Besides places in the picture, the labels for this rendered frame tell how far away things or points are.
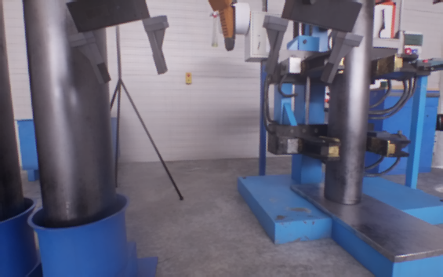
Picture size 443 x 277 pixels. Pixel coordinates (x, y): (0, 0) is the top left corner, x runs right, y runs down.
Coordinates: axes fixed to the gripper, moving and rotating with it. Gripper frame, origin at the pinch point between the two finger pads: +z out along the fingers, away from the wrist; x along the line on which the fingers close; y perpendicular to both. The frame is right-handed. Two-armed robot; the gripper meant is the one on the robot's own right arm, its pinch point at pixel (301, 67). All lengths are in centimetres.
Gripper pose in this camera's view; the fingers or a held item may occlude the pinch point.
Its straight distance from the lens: 51.5
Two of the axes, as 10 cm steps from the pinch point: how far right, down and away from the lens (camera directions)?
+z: -1.7, 8.6, 4.8
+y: 1.2, 5.1, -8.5
